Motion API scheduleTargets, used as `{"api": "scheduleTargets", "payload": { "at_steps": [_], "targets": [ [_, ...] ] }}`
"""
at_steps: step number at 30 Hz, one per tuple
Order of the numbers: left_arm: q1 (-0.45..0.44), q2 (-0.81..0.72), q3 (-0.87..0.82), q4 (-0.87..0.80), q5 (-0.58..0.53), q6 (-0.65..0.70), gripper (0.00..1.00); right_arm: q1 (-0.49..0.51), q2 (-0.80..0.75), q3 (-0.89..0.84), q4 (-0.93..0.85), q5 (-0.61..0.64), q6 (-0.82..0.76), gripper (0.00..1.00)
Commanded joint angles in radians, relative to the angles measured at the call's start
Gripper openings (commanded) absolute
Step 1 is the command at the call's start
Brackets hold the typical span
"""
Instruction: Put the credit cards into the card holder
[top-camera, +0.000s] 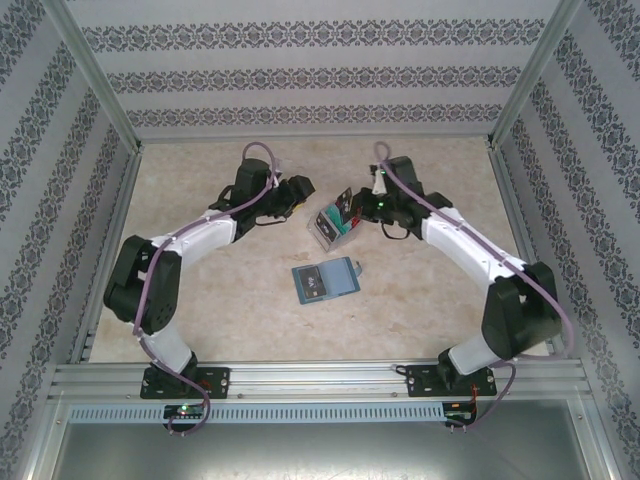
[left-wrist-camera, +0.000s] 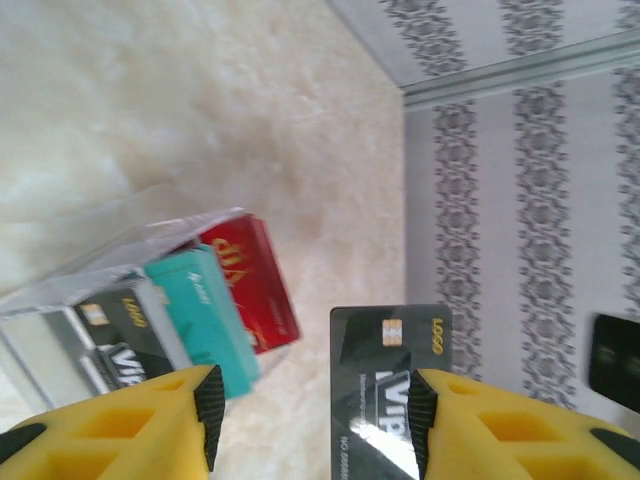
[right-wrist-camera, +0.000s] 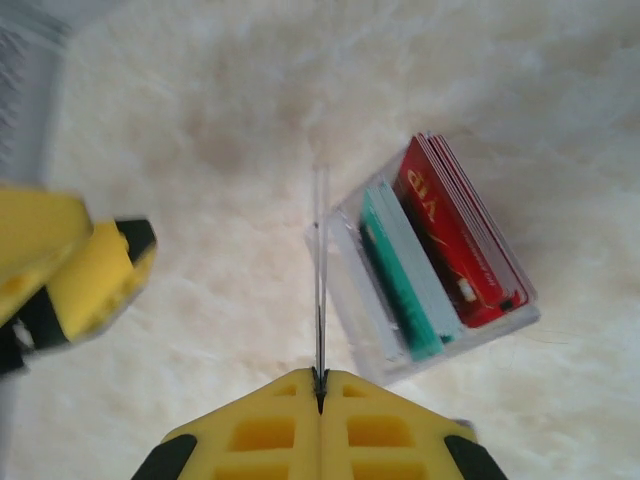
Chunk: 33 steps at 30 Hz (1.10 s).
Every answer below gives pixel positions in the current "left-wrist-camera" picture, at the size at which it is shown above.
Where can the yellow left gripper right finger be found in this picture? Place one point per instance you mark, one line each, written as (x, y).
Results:
(525, 440)

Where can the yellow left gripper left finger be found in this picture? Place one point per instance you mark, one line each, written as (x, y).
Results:
(125, 435)

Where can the black credit card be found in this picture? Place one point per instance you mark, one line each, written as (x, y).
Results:
(360, 350)

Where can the black card stack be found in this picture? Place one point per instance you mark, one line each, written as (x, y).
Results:
(120, 340)

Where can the clear acrylic card box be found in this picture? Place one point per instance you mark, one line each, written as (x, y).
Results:
(40, 350)

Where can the teal card stack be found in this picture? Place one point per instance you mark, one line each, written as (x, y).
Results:
(205, 325)

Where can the red card stack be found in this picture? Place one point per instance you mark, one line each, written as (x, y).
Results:
(255, 290)

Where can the aluminium frame post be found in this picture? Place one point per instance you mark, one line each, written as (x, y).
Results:
(525, 67)

